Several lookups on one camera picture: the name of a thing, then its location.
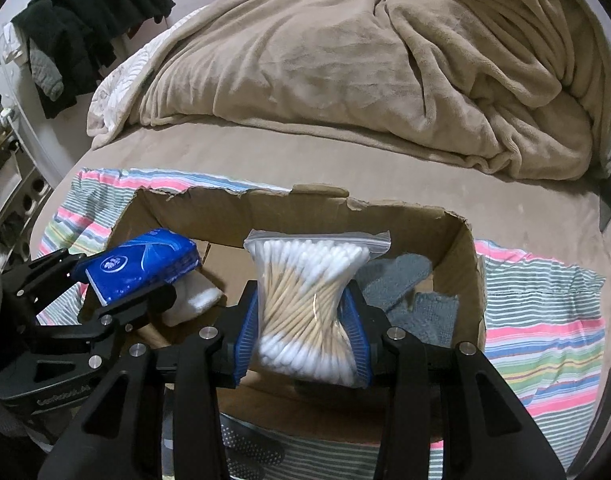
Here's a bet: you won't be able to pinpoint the black dotted sock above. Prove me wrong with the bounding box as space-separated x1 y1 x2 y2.
220 412 287 480

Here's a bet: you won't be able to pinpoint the striped cloth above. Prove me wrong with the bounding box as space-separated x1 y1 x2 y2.
30 167 607 480

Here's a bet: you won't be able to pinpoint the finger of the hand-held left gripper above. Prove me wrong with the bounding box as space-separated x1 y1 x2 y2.
0 247 89 313
28 284 178 361

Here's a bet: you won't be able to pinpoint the black clothes on rack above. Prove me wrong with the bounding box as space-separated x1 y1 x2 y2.
10 0 176 121

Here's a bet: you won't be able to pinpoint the white patterned quilt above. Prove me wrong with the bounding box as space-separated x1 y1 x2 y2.
88 5 211 137

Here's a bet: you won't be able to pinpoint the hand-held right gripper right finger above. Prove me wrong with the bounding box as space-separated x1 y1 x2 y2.
335 280 569 480

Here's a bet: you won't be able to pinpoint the bed with beige sheet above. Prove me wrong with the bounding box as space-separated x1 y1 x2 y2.
30 110 611 271

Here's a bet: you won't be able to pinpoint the bag of cotton swabs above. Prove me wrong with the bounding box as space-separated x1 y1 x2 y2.
243 229 391 390

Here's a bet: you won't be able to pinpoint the white sock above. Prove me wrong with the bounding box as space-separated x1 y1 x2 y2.
163 277 222 327

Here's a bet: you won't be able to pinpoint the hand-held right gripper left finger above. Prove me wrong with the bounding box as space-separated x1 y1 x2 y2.
38 280 260 480

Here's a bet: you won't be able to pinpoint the grey hanging sock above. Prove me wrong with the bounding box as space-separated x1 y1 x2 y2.
28 47 65 103

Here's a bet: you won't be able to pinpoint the white storage rack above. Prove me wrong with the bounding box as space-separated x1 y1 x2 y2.
0 25 54 266

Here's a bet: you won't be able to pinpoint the cardboard box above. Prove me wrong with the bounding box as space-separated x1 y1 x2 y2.
80 185 487 448

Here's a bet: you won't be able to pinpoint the grey knit glove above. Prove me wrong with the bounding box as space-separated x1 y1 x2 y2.
359 252 434 312
385 292 460 348

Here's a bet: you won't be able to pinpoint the beige fleece blanket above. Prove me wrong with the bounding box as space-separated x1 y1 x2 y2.
86 0 611 182

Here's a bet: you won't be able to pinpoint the blue tissue pack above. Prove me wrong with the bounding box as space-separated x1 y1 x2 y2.
70 228 201 307

